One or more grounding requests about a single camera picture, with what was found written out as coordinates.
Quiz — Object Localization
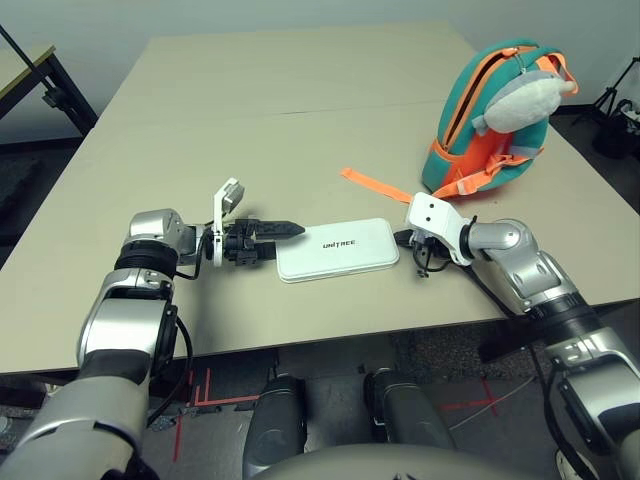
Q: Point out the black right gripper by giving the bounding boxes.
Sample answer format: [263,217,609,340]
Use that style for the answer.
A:
[393,229,452,262]

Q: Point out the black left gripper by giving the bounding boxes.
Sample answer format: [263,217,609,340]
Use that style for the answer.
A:
[222,218,306,269]

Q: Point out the white Unitree box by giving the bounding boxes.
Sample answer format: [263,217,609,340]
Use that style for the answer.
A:
[275,217,401,285]

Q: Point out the teal and orange backpack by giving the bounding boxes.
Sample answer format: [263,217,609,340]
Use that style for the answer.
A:
[340,37,581,202]

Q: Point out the grey white plush toy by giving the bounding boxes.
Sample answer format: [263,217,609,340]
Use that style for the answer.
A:
[472,69,580,135]

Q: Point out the black table foot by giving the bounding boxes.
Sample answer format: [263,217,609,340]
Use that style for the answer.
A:
[478,319,549,364]
[0,372,51,409]

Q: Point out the grey robot right leg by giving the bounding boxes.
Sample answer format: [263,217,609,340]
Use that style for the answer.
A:
[363,368,456,451]

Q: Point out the grey robot leg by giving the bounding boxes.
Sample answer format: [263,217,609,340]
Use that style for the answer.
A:
[363,368,456,451]
[243,372,307,476]

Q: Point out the grey robot left leg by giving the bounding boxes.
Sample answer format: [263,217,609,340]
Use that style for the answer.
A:
[243,372,307,476]

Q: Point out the grey robot torso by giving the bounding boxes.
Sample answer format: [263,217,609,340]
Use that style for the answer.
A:
[259,442,511,480]

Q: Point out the black mesh waste bin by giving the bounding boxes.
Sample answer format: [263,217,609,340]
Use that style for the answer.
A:
[592,99,640,160]

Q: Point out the black tripod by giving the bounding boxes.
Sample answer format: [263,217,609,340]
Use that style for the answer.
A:
[572,52,640,126]

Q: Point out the black framed side table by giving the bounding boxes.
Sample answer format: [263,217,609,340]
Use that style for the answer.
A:
[0,43,99,146]

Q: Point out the black rod with clamp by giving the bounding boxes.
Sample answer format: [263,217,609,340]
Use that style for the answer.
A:
[0,24,62,109]

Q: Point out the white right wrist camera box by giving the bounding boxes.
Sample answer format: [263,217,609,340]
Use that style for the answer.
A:
[404,192,474,266]

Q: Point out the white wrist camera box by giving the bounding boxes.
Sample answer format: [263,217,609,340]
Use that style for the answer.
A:
[208,177,247,268]
[404,192,474,266]

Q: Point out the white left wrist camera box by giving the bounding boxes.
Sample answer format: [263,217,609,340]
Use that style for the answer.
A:
[208,177,247,268]

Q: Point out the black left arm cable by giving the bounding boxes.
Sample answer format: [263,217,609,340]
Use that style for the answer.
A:
[147,224,211,426]

